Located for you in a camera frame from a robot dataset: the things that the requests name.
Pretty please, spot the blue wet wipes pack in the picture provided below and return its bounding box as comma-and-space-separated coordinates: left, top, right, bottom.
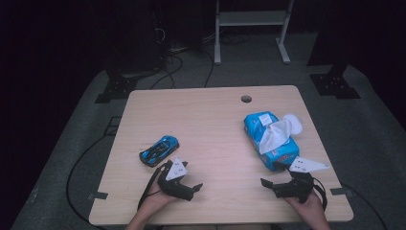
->
243, 110, 304, 172

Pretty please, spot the bundle of black cables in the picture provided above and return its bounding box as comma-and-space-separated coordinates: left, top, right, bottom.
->
149, 28, 214, 90

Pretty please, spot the black floor cable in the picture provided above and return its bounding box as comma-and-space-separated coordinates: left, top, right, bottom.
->
65, 127, 111, 230
341, 183, 389, 230

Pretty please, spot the grey tape strip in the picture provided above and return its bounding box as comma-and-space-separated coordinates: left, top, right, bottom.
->
329, 187, 353, 196
88, 191, 109, 201

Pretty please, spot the blue and black toy car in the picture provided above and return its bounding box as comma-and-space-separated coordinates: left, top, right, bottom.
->
139, 135, 180, 168

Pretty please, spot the white metal table frame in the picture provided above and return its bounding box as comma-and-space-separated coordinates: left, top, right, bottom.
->
214, 0, 295, 66

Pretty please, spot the black stand base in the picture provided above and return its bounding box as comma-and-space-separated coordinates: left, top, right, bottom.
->
309, 61, 362, 100
94, 68, 138, 104

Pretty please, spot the person's left hand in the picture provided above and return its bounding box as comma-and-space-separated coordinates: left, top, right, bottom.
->
143, 182, 178, 211

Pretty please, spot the white wet wipe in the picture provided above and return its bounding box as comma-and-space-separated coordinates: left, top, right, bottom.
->
259, 118, 293, 155

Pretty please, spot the right hand-held gripper black cable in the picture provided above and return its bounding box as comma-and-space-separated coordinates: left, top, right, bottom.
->
312, 176, 328, 212

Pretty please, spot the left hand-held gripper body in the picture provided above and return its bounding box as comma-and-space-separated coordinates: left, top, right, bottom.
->
157, 156, 194, 202

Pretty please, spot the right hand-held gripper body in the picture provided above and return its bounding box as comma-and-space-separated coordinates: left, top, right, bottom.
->
271, 156, 330, 204

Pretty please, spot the person's right hand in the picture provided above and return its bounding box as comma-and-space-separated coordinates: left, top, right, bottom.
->
283, 191, 326, 222

